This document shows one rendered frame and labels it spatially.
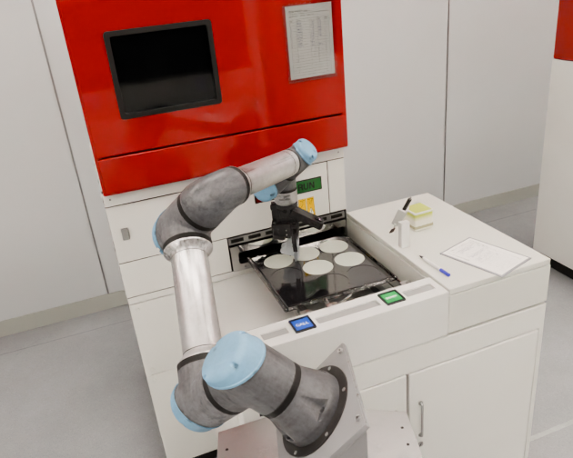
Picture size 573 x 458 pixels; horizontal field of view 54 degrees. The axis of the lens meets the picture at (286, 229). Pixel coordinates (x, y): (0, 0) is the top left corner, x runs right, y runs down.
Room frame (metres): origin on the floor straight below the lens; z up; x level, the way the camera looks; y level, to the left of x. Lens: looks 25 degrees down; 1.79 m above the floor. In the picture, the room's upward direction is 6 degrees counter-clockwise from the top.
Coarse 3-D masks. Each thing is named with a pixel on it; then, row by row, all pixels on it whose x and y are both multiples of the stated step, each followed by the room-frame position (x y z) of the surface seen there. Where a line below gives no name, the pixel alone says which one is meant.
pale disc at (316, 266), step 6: (306, 264) 1.64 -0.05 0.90; (312, 264) 1.63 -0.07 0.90; (318, 264) 1.63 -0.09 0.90; (324, 264) 1.62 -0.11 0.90; (330, 264) 1.62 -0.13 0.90; (306, 270) 1.60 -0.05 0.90; (312, 270) 1.59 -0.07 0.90; (318, 270) 1.59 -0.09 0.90; (324, 270) 1.59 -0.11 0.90; (330, 270) 1.58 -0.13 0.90
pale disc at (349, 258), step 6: (348, 252) 1.69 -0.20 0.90; (354, 252) 1.69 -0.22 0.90; (336, 258) 1.66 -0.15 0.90; (342, 258) 1.65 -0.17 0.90; (348, 258) 1.65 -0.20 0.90; (354, 258) 1.64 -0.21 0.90; (360, 258) 1.64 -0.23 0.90; (342, 264) 1.61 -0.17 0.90; (348, 264) 1.60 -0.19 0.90; (354, 264) 1.60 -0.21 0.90
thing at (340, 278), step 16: (320, 256) 1.68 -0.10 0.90; (272, 272) 1.61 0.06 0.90; (288, 272) 1.60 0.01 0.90; (304, 272) 1.59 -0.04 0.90; (336, 272) 1.57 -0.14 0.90; (352, 272) 1.56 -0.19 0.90; (368, 272) 1.55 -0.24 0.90; (384, 272) 1.54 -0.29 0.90; (288, 288) 1.50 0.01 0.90; (304, 288) 1.49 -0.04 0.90; (320, 288) 1.48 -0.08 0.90; (336, 288) 1.47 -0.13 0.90; (288, 304) 1.40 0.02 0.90
